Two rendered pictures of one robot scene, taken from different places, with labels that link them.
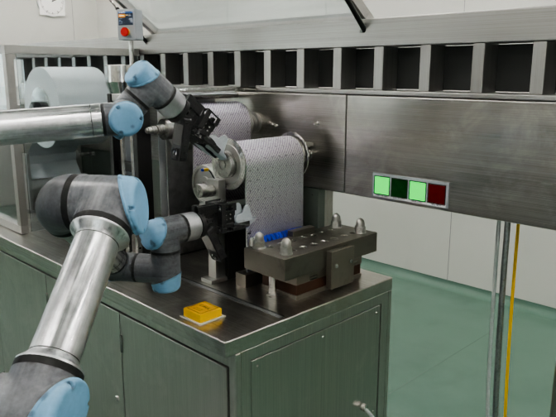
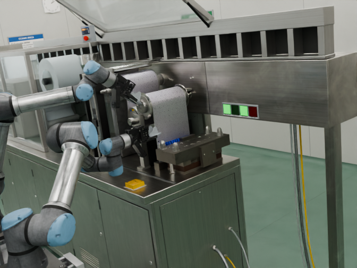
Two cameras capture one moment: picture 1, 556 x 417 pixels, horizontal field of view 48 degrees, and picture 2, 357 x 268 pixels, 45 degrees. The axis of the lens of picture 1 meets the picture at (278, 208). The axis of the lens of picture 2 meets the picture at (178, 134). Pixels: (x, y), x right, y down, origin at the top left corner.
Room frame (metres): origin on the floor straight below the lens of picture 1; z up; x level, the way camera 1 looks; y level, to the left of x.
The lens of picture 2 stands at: (-0.53, -0.27, 1.66)
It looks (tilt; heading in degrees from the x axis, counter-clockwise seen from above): 14 degrees down; 6
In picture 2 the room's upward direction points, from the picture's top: 7 degrees counter-clockwise
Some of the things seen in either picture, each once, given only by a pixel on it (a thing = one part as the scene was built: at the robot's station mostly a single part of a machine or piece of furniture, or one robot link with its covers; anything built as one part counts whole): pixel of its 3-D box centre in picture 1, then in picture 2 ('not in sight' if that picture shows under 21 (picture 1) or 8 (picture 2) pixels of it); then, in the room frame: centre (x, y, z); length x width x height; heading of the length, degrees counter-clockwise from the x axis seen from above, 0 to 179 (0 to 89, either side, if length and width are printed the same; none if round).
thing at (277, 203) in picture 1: (275, 207); (172, 126); (1.79, 0.01, 1.11); 0.23 x 0.01 x 0.18; 135
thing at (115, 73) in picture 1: (124, 73); (89, 58); (2.34, 0.57, 1.50); 0.14 x 0.14 x 0.06
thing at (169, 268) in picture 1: (160, 269); (111, 164); (1.52, 0.30, 1.01); 0.11 x 0.08 x 0.11; 81
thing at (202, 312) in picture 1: (202, 312); (134, 184); (1.47, 0.19, 0.91); 0.07 x 0.07 x 0.02; 45
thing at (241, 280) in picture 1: (275, 269); (176, 159); (1.79, 0.01, 0.92); 0.28 x 0.04 x 0.04; 135
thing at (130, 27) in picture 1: (128, 25); (87, 33); (2.16, 0.50, 1.66); 0.07 x 0.07 x 0.10; 71
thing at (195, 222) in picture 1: (188, 226); (124, 141); (1.57, 0.23, 1.11); 0.08 x 0.05 x 0.08; 45
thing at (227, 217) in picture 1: (213, 218); (137, 135); (1.63, 0.18, 1.12); 0.12 x 0.08 x 0.09; 135
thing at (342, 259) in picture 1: (341, 266); (208, 155); (1.68, -0.18, 0.97); 0.10 x 0.03 x 0.11; 135
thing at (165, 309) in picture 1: (88, 228); (81, 145); (2.44, 0.77, 0.88); 2.52 x 0.66 x 0.04; 45
